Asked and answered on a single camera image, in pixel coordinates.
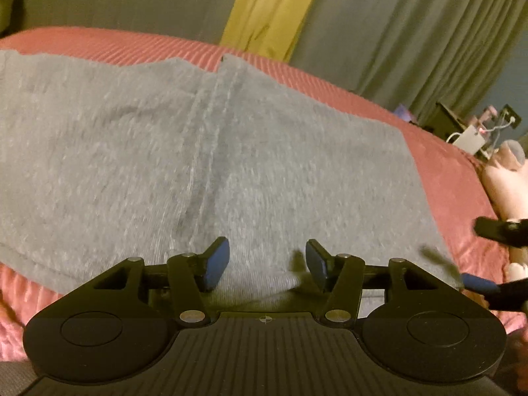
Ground beige plush toy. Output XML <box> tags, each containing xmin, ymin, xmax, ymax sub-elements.
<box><xmin>506</xmin><ymin>251</ymin><xmax>528</xmax><ymax>282</ymax></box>

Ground dark nightstand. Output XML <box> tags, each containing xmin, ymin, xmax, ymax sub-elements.
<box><xmin>424</xmin><ymin>102</ymin><xmax>468</xmax><ymax>142</ymax></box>

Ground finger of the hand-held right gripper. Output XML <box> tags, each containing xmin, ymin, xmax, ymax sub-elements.
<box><xmin>473</xmin><ymin>216</ymin><xmax>528</xmax><ymax>250</ymax></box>
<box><xmin>460</xmin><ymin>273</ymin><xmax>528</xmax><ymax>313</ymax></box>

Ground white box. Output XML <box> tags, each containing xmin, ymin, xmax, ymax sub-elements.
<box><xmin>451</xmin><ymin>125</ymin><xmax>488</xmax><ymax>154</ymax></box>

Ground wall socket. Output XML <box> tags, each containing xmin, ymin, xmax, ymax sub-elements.
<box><xmin>496</xmin><ymin>104</ymin><xmax>521</xmax><ymax>128</ymax></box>

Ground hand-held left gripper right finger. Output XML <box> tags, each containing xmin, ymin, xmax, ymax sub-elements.
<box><xmin>304</xmin><ymin>239</ymin><xmax>449</xmax><ymax>325</ymax></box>

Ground yellow curtain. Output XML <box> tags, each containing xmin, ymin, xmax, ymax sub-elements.
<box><xmin>218</xmin><ymin>0</ymin><xmax>329</xmax><ymax>63</ymax></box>

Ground pink ribbed blanket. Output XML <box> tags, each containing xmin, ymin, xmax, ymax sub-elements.
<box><xmin>0</xmin><ymin>27</ymin><xmax>528</xmax><ymax>364</ymax></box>

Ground grey pants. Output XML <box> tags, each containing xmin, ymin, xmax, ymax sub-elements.
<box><xmin>0</xmin><ymin>49</ymin><xmax>461</xmax><ymax>303</ymax></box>

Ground pink plush toy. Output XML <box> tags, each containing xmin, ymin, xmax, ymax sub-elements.
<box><xmin>480</xmin><ymin>140</ymin><xmax>528</xmax><ymax>224</ymax></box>

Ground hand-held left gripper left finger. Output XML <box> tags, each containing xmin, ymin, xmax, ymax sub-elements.
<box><xmin>88</xmin><ymin>236</ymin><xmax>232</xmax><ymax>326</ymax></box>

